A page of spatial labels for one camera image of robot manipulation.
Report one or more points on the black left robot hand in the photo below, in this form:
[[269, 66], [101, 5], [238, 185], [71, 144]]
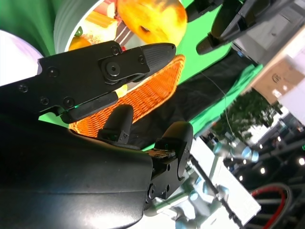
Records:
[[233, 19]]

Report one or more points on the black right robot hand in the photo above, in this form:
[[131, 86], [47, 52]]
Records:
[[59, 167]]

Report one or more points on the grey bowl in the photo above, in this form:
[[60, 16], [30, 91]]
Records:
[[64, 23]]

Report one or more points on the chocolate layer cake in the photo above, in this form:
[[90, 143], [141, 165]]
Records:
[[125, 33]]

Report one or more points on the orange wicker basket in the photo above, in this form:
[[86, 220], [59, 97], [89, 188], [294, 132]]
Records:
[[152, 93]]

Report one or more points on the lavender plate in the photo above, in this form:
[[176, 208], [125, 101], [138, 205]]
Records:
[[16, 57]]

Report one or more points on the salmon pink layer cake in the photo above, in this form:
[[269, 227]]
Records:
[[104, 7]]

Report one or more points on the yellow cake with green ball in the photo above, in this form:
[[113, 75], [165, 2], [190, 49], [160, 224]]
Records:
[[100, 26]]

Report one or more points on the green tablecloth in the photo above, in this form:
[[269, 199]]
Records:
[[188, 64]]

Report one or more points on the cardboard box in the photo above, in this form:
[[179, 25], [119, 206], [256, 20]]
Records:
[[278, 78]]

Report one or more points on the black backdrop cloth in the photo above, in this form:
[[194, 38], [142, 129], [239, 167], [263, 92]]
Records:
[[190, 100]]

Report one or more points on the green leafy plant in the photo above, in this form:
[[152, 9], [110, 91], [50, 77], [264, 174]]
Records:
[[247, 112]]

